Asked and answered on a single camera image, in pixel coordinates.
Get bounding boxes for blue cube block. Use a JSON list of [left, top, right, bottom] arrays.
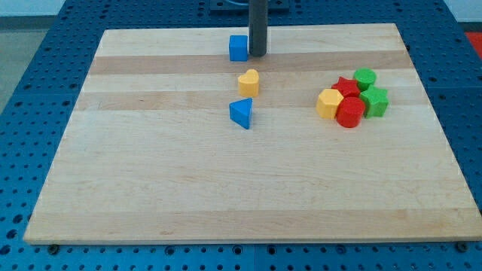
[[229, 35, 248, 62]]

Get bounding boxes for yellow heart block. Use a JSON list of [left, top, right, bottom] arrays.
[[238, 69, 260, 98]]

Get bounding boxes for blue triangle block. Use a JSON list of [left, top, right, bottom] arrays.
[[229, 98, 253, 129]]

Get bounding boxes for yellow hexagon block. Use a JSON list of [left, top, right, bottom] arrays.
[[316, 89, 344, 120]]

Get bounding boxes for light wooden board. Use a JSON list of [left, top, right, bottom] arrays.
[[24, 23, 481, 245]]

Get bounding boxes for red cylinder block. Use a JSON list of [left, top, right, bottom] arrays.
[[336, 97, 365, 128]]

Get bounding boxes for red star block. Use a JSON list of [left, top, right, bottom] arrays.
[[331, 77, 361, 98]]

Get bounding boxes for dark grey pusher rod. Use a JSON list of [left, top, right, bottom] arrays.
[[249, 0, 268, 57]]

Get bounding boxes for green cylinder block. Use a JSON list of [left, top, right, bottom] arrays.
[[353, 68, 377, 91]]

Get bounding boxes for green star block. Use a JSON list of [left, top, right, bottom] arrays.
[[359, 85, 389, 118]]

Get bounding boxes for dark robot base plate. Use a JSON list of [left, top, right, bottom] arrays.
[[206, 0, 290, 13]]

